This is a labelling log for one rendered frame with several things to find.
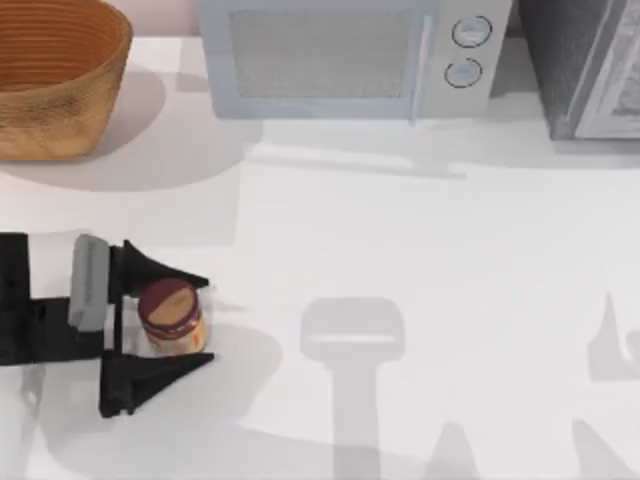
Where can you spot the pale microwave oven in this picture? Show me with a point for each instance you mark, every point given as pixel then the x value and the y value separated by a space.
pixel 500 20

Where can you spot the pale grey rounded box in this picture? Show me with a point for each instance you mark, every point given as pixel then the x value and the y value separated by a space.
pixel 89 285

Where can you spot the brown jar with maroon lid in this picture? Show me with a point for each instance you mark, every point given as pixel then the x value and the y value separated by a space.
pixel 172 320

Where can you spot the pale blue microwave door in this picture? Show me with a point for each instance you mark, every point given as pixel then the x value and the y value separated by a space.
pixel 320 107

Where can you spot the round microwave knob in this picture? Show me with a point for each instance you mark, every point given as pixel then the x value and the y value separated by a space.
pixel 463 73
pixel 471 31

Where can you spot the brown woven basket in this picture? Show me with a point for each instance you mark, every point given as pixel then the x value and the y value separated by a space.
pixel 60 115

